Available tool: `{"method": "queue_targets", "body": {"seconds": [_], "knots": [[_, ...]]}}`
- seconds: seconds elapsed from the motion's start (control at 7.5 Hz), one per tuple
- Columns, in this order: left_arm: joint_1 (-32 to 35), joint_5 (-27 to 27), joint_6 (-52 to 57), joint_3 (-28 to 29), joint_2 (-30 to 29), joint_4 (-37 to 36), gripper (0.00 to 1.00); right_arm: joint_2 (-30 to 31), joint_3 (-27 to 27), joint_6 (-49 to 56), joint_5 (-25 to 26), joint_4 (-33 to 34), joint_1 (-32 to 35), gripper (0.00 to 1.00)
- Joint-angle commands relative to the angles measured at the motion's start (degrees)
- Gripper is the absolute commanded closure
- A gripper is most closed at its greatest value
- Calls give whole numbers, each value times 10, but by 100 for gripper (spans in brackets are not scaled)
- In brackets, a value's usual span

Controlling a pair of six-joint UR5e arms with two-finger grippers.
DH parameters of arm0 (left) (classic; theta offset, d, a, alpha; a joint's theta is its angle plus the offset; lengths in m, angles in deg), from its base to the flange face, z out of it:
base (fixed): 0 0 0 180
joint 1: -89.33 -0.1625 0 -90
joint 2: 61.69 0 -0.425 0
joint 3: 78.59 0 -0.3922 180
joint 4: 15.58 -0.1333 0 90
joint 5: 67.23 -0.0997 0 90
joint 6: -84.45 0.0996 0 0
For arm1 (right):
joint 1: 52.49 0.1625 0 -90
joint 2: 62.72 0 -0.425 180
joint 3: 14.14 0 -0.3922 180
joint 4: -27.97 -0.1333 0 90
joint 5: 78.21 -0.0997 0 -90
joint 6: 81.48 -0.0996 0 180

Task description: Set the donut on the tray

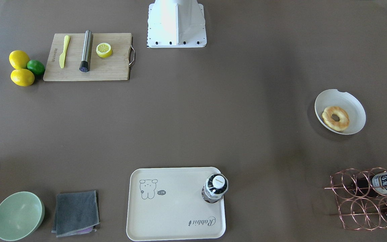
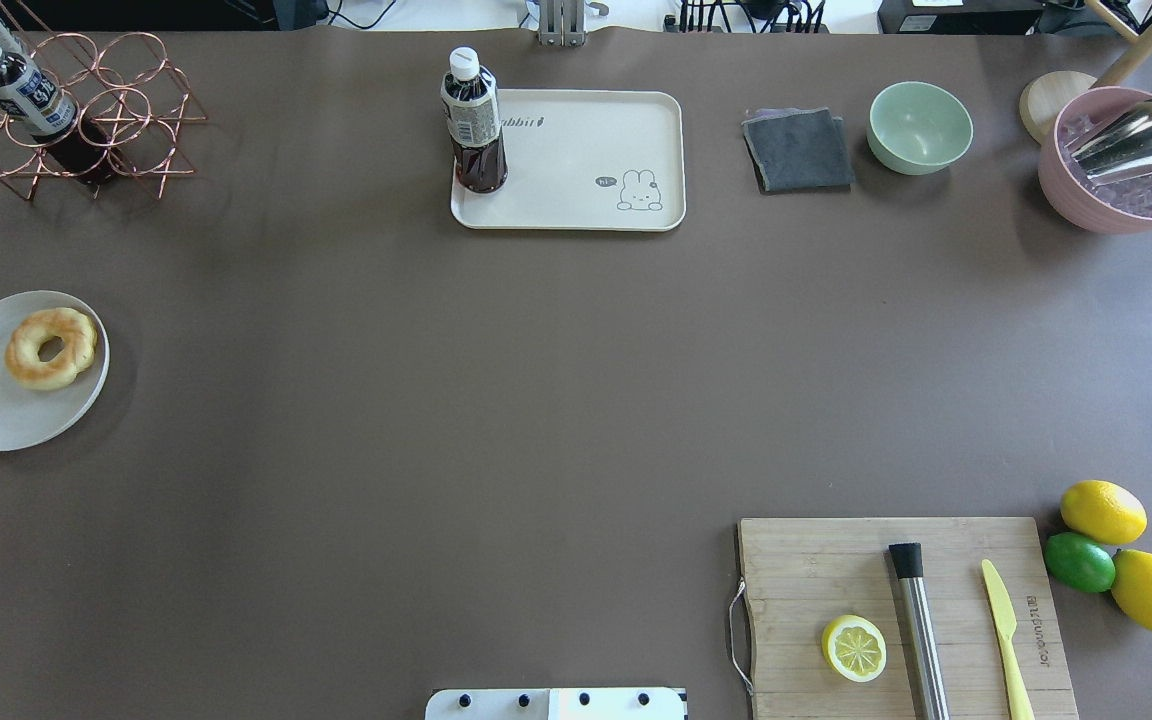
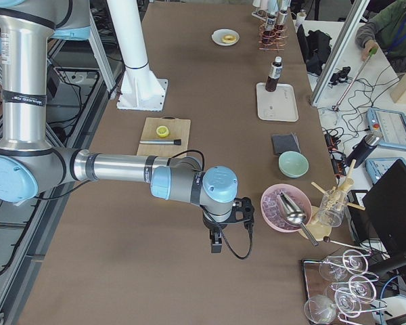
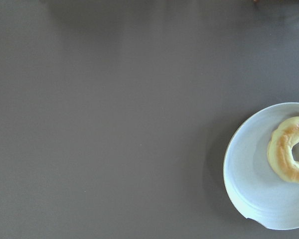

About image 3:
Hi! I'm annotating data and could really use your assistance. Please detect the long metal grabber stick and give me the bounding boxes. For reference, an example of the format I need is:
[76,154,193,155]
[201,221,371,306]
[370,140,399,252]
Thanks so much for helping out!
[332,45,378,112]

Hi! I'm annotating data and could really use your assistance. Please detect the clear ice cubes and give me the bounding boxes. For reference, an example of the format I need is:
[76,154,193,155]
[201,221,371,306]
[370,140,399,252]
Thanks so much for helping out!
[262,188,305,230]

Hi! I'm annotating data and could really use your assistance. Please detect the white round plate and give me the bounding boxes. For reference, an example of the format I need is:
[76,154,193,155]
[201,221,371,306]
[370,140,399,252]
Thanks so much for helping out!
[211,28,240,47]

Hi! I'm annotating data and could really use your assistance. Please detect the person in green jacket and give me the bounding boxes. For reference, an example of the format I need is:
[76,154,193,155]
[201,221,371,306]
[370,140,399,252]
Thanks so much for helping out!
[355,1,406,73]

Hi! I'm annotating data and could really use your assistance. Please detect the clear wine glass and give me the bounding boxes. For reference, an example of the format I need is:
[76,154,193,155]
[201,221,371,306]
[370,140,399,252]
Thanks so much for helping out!
[325,275,376,304]
[319,249,368,282]
[303,295,337,324]
[334,288,361,318]

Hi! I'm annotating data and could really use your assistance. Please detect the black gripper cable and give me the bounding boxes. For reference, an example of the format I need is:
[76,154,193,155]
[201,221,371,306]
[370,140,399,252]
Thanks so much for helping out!
[202,206,254,260]

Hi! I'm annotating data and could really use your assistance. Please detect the dark drink bottle in rack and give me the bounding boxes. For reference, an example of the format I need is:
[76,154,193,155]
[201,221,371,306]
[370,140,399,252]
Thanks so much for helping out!
[261,14,276,45]

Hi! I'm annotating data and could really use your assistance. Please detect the silver metal scoop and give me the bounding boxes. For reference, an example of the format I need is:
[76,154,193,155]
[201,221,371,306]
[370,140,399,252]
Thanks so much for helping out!
[278,192,319,246]

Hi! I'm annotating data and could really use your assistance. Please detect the black backpack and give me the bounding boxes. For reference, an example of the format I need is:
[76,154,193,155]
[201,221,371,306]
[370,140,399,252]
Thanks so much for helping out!
[296,25,332,76]

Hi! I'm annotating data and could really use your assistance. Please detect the black computer monitor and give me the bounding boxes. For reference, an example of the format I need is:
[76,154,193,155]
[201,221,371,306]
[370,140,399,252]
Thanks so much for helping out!
[363,159,406,279]

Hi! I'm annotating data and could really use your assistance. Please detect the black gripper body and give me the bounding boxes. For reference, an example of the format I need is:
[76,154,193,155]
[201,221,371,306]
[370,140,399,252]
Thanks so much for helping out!
[202,212,227,238]

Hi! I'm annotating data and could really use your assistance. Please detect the wooden mug tree stand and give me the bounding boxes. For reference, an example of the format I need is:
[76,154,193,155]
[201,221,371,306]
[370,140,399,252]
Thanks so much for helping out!
[310,159,365,242]

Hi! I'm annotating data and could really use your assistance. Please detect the black water bottle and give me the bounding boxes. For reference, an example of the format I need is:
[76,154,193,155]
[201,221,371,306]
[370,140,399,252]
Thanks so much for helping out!
[345,131,383,169]

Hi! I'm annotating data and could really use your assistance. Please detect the silver knife black handle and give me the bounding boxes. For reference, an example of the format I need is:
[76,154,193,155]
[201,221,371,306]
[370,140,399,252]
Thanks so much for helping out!
[139,139,182,146]

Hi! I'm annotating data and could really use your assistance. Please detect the yellow lemon half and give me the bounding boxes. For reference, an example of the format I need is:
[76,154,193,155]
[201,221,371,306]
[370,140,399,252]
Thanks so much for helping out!
[156,125,170,138]

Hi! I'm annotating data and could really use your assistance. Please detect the aluminium frame post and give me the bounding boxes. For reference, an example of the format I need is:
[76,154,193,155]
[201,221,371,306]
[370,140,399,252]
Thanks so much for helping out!
[311,0,369,108]

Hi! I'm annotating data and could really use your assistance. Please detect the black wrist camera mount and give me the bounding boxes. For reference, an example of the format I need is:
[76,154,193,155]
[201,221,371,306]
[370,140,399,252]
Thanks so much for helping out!
[232,197,254,229]

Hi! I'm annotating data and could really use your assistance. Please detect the white rectangular tray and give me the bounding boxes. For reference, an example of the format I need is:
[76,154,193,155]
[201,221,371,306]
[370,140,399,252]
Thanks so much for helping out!
[256,83,298,123]

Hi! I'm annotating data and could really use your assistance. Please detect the pink bowl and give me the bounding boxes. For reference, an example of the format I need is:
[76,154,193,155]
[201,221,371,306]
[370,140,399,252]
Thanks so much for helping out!
[260,183,313,234]

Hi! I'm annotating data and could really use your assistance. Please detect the blue teach pendant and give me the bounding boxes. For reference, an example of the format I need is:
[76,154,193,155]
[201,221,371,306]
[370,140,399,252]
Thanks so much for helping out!
[366,107,406,150]
[365,157,406,184]

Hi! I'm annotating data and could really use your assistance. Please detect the mint green bowl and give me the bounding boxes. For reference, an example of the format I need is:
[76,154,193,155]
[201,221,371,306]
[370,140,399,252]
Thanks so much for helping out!
[278,151,309,178]

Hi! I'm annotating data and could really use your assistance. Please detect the black power strip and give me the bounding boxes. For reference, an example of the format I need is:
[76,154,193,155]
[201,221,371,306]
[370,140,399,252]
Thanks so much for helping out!
[323,131,346,178]

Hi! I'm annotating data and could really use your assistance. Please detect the clear glass mug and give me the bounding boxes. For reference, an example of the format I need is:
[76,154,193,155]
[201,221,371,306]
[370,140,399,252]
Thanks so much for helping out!
[317,190,347,227]

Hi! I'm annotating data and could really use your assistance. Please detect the dark drink bottle on tray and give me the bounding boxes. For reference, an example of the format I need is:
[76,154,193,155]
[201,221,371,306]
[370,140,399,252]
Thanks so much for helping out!
[265,56,283,92]

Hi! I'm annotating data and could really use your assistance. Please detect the dark grey folded cloth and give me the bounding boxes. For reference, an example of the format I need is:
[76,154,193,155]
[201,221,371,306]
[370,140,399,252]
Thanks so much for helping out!
[271,133,301,155]

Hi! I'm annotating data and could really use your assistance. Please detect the glazed donut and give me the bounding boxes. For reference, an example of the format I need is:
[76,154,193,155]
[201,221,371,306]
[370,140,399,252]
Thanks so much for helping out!
[222,35,236,44]

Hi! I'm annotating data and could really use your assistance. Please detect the wooden cutting board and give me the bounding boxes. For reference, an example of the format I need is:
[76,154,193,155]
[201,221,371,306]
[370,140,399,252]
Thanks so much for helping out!
[137,117,191,157]

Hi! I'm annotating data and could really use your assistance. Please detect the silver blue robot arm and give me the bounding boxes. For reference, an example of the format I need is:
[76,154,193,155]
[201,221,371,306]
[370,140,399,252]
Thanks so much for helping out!
[0,1,238,253]

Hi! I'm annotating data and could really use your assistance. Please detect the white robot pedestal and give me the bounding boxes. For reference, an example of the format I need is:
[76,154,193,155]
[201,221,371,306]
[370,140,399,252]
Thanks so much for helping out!
[108,0,168,112]

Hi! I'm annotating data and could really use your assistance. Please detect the copper wire bottle rack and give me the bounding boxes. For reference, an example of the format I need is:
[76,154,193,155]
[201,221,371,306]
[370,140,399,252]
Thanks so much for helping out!
[258,11,288,52]

